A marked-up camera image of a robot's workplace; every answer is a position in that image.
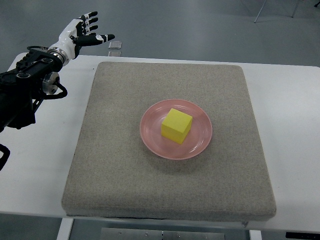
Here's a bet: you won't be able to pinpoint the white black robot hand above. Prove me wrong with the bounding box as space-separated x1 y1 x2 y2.
47 11 115 66

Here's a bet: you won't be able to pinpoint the yellow foam block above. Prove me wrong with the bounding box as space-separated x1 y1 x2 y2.
161 108 193 144

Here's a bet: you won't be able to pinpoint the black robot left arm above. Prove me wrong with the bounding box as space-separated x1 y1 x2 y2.
0 46 68 131

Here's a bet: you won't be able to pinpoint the pink plate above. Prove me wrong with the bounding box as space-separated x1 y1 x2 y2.
140 99 213 160

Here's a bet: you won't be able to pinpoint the clear floor socket cover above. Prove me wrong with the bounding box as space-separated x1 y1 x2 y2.
108 41 122 50

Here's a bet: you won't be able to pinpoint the beige square foam mat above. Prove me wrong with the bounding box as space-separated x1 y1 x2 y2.
61 62 277 222

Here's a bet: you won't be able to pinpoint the white table leg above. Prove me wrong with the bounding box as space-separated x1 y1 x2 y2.
56 218 74 240

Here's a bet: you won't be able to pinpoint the metal chair legs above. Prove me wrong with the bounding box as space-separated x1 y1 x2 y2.
253 0 301 24

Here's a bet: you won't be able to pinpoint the black label strip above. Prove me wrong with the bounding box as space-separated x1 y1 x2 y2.
285 232 320 240

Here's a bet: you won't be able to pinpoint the grey metal base plate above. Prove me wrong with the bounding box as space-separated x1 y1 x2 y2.
99 227 226 240

